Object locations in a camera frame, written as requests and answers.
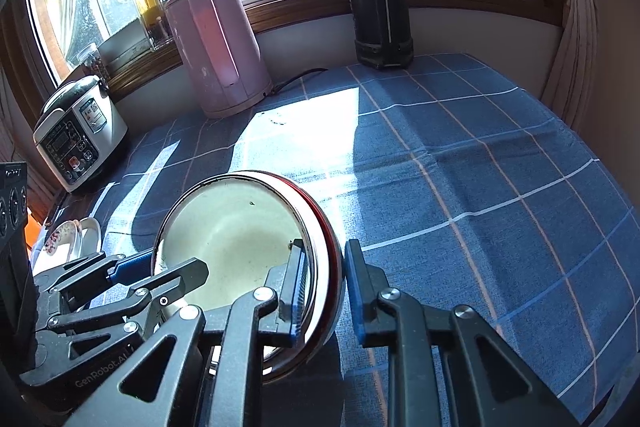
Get right brown curtain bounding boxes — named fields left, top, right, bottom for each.
left=541, top=0, right=598, bottom=132

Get silver rice cooker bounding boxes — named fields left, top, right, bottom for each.
left=32, top=75, right=128, bottom=193

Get blue plaid tablecloth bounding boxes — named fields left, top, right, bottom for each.
left=55, top=54, right=639, bottom=421

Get pink plastic bowl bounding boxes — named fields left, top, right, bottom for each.
left=264, top=173, right=345, bottom=381

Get white enamel bowl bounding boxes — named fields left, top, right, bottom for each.
left=153, top=171, right=323, bottom=370

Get small glass jar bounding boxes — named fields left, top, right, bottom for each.
left=77, top=42, right=111, bottom=82

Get glass tea bottle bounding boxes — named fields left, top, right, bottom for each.
left=132, top=0, right=172, bottom=51

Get pink electric kettle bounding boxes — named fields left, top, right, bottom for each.
left=166, top=0, right=273, bottom=118

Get pink floral rim plate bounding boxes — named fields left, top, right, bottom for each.
left=34, top=217, right=102, bottom=272

